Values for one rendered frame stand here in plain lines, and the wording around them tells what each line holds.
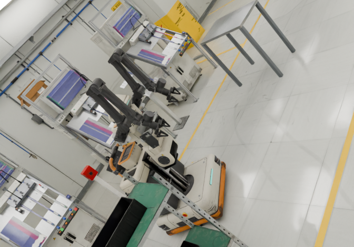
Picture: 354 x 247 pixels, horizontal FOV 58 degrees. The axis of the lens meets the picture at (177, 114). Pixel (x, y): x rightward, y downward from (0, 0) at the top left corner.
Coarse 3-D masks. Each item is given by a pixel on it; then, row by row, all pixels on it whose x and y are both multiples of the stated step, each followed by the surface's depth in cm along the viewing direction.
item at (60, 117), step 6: (54, 60) 429; (48, 66) 424; (72, 66) 441; (42, 72) 418; (36, 78) 413; (42, 96) 408; (48, 102) 413; (54, 108) 423; (60, 108) 418; (60, 114) 419; (60, 120) 420; (174, 138) 461
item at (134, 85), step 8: (120, 48) 253; (112, 56) 251; (112, 64) 256; (120, 64) 258; (120, 72) 260; (128, 72) 264; (128, 80) 264; (136, 88) 267; (144, 88) 275; (136, 96) 270
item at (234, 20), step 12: (240, 12) 364; (264, 12) 361; (216, 24) 400; (228, 24) 367; (240, 24) 338; (216, 36) 370; (228, 36) 420; (204, 48) 398; (240, 48) 428; (216, 60) 405; (252, 60) 438; (228, 72) 412; (276, 72) 366; (240, 84) 422
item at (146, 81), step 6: (114, 54) 248; (120, 60) 250; (126, 60) 253; (126, 66) 256; (132, 66) 256; (132, 72) 259; (138, 72) 258; (138, 78) 262; (144, 78) 261; (144, 84) 263; (150, 84) 262
